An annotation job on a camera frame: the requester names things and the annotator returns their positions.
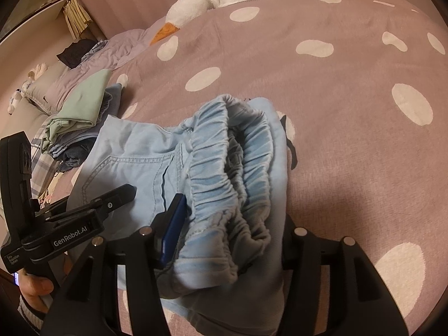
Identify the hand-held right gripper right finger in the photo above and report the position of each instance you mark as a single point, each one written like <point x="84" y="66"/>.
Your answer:
<point x="304" y="248"/>

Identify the light blue denim shorts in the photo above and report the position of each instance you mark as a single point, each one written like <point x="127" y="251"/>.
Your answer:
<point x="140" y="154"/>

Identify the person's striped-sleeve left forearm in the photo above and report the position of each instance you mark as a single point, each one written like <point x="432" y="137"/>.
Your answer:
<point x="29" y="316"/>

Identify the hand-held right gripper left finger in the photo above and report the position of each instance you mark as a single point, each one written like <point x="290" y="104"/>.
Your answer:
<point x="173" y="231"/>

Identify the lavender quilt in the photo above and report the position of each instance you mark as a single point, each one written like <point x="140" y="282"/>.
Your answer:
<point x="105" y="52"/>

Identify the person's left hand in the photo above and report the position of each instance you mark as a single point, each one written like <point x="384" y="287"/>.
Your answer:
<point x="35" y="287"/>

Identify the small white cloth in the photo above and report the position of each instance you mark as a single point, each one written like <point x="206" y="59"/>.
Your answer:
<point x="15" y="99"/>
<point x="35" y="71"/>

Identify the folded mint green cloth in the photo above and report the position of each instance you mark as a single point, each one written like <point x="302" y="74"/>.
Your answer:
<point x="84" y="101"/>

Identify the plaid cloth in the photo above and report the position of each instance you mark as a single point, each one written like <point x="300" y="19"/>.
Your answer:
<point x="42" y="157"/>

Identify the dark cloth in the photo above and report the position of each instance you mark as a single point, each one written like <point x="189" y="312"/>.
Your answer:
<point x="75" y="54"/>

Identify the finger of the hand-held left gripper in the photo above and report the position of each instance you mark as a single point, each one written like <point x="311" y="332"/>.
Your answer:
<point x="115" y="197"/>

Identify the folded dark blue jeans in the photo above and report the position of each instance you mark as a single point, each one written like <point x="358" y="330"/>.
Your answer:
<point x="75" y="154"/>

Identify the white shelf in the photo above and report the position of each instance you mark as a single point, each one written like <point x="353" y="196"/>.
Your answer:
<point x="45" y="10"/>

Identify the pink white-dotted blanket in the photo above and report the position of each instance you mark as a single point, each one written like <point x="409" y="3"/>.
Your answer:
<point x="332" y="112"/>

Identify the grey-blue folded cloth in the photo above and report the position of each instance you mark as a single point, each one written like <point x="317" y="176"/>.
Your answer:
<point x="112" y="98"/>

